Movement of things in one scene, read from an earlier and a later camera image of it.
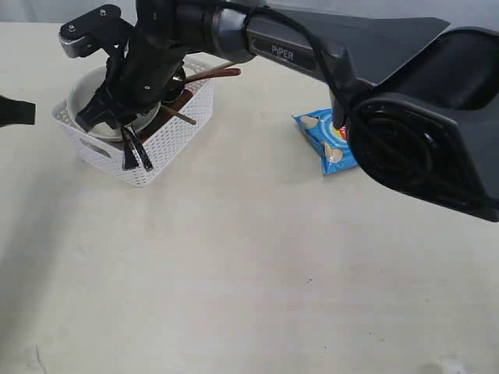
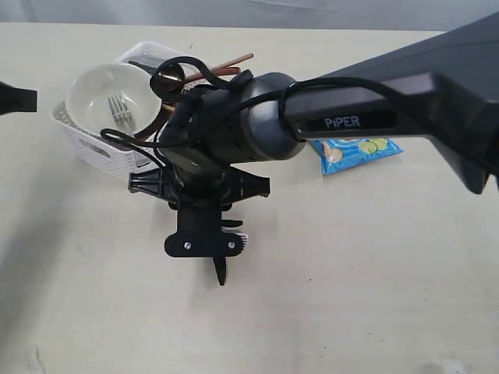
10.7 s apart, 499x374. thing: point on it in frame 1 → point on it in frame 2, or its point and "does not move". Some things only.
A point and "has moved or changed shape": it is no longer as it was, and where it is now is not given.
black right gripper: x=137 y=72 → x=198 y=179
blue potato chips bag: x=331 y=143 does not move
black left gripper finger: x=15 y=111 → x=15 y=99
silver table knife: x=134 y=149 → x=216 y=270
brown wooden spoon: x=214 y=73 does not move
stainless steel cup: x=176 y=85 does not move
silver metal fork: x=133 y=149 has moved or changed shape
